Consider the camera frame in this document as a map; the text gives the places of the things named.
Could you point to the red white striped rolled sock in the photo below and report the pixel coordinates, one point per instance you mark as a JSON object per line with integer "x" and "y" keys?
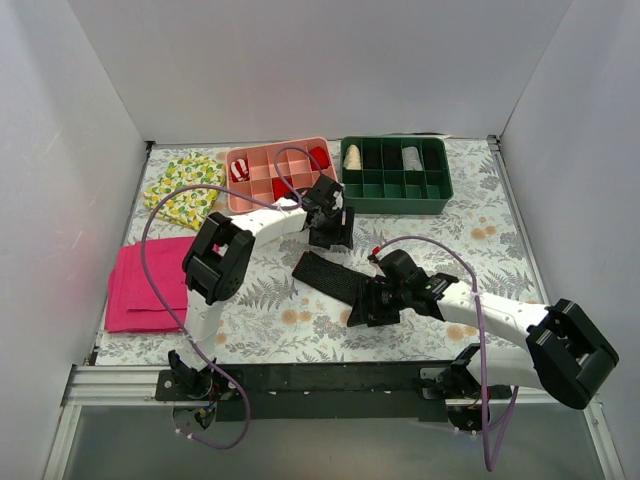
{"x": 239, "y": 170}

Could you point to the lemon print folded cloth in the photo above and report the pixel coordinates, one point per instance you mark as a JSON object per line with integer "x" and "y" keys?
{"x": 187, "y": 209}

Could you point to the black striped underwear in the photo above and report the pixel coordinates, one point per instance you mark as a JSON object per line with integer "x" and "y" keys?
{"x": 329, "y": 278}

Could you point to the pink divided organizer box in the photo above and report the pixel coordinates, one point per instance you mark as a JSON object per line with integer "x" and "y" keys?
{"x": 293, "y": 159}

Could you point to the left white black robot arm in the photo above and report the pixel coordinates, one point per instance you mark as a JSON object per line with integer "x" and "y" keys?
{"x": 215, "y": 265}

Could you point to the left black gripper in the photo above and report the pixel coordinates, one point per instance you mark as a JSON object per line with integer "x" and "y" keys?
{"x": 331, "y": 232}

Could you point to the cream rolled cloth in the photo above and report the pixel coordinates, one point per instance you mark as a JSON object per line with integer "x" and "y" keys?
{"x": 352, "y": 159}

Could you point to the magenta folded cloth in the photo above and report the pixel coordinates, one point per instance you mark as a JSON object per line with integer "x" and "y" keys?
{"x": 132, "y": 305}

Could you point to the grey rolled cloth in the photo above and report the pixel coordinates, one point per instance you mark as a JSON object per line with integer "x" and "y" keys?
{"x": 411, "y": 159}

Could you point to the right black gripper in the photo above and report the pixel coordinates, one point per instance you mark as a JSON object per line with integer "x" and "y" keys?
{"x": 373, "y": 301}

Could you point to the aluminium frame rail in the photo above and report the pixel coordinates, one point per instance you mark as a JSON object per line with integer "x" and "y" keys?
{"x": 112, "y": 427}

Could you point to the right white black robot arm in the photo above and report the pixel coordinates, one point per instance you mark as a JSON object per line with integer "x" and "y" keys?
{"x": 557, "y": 348}

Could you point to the red rolled cloth back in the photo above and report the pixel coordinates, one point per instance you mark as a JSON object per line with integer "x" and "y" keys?
{"x": 320, "y": 159}

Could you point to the green divided organizer box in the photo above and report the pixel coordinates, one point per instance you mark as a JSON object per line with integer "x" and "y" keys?
{"x": 382, "y": 186}

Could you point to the red rolled cloth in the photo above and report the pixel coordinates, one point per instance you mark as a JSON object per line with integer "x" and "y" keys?
{"x": 283, "y": 188}
{"x": 320, "y": 159}

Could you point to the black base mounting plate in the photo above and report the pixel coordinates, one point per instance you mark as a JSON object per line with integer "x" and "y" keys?
{"x": 375, "y": 390}

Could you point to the red rolled cloth front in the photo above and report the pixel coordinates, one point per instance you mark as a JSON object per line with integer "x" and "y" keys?
{"x": 283, "y": 188}

